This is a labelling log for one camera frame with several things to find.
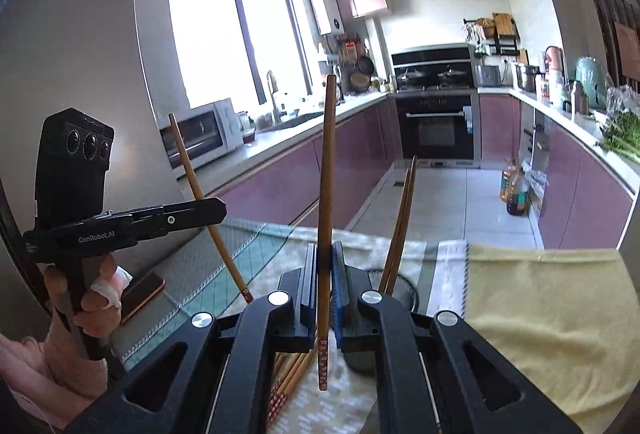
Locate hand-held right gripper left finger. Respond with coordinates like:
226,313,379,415
65,243,321,434

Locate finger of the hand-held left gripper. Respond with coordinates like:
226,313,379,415
102,197,227,245

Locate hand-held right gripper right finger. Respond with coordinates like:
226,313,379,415
331,241,583,434

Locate red-patterned wooden chopstick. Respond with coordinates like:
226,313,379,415
316,74,337,391
386,155,419,295
168,113,254,303
378,168,412,293

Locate black mesh utensil holder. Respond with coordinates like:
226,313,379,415
345,266,421,375

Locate person's left forearm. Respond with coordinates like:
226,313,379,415
0,309,113,432

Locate person's left hand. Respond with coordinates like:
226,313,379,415
44,260,133,332

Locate beige patterned cloth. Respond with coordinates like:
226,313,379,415
240,224,471,434

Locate teal checked table mat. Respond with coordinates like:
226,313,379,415
111,221,293,365

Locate white microwave oven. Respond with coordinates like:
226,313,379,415
159,98,245,179

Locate smartphone with orange case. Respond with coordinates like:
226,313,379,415
120,273,166,325

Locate pink base cabinets window side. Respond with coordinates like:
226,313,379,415
205,94,401,235

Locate grey refrigerator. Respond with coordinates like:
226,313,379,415
0,0,203,345

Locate kitchen sink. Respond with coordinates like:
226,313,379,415
272,111,326,129

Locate steel faucet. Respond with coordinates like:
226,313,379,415
266,70,284,123

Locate kitchen window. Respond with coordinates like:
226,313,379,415
166,0,314,112

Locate yellow towel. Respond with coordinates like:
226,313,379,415
462,243,640,434

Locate oil bottles on floor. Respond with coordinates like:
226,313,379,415
506,169,530,217

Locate white water heater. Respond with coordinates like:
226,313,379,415
309,0,345,36

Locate black range hood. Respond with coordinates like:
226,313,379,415
391,44,476,67

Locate pink base cabinets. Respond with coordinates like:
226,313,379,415
480,94,636,251

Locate steel countertop box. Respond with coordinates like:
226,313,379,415
475,65,502,87

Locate steel stock pot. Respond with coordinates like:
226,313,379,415
515,62,541,92

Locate steel thermos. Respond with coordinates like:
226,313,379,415
570,81,590,115

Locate wooden cutting board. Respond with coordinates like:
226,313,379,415
492,12,517,37

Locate pink kettle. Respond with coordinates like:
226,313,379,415
544,46,565,74

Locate green leafy vegetables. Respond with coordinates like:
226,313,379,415
597,111,640,165

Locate mint green appliance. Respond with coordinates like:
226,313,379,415
575,58,609,109

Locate clear plastic bag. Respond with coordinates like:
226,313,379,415
607,86,640,115

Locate black wall shelf rack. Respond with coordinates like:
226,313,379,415
464,12,521,58

